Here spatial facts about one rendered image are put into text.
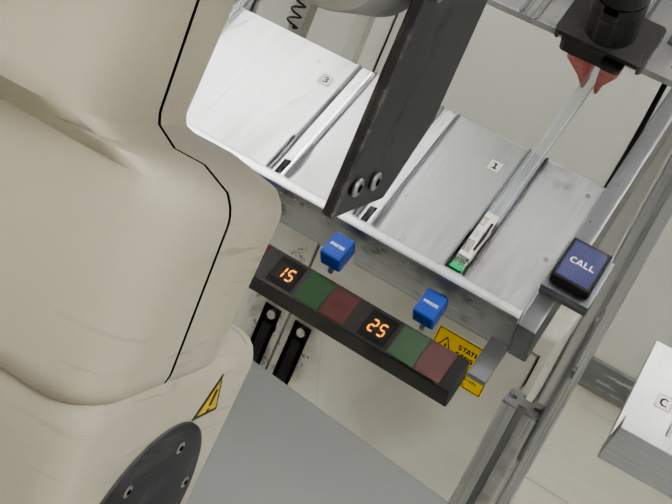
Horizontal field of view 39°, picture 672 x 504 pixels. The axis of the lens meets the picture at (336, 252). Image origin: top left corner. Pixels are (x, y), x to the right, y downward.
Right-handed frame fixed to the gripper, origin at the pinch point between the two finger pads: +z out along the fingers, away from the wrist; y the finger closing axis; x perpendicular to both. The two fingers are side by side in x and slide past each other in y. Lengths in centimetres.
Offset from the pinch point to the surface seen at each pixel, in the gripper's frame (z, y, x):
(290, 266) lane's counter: -2.0, 14.5, 39.5
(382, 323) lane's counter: -2.3, 3.3, 39.8
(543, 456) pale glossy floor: 144, -17, -10
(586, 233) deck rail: -3.6, -8.8, 20.6
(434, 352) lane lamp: -2.5, -2.6, 39.7
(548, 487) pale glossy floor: 134, -22, 0
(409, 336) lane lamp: -2.4, 0.3, 39.6
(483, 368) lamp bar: 0.1, -7.0, 37.5
